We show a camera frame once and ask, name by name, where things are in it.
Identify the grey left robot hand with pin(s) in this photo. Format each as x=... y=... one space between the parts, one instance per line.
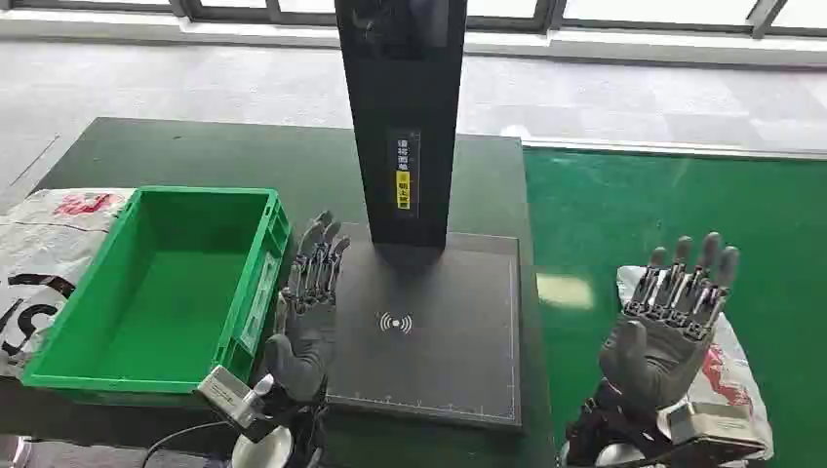
x=307 y=336

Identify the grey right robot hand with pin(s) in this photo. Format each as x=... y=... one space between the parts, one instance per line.
x=659 y=362

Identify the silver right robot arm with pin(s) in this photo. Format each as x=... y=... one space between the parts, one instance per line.
x=607 y=433

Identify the white parcel bag, red print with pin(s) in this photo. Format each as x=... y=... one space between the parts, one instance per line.
x=733 y=368

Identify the green plastic crate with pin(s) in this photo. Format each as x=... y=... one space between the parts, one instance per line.
x=168 y=297

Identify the green conveyor belt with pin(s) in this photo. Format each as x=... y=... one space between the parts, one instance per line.
x=678 y=213

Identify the black and yellow column label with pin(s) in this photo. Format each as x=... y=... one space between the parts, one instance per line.
x=403 y=174

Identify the black scanner column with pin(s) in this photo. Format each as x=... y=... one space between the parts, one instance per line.
x=400 y=97

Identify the white woven sack, red print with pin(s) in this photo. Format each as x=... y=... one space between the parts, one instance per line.
x=45 y=245

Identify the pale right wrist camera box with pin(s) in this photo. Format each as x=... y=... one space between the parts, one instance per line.
x=711 y=429

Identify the dark window frame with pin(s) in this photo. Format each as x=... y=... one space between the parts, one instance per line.
x=517 y=19

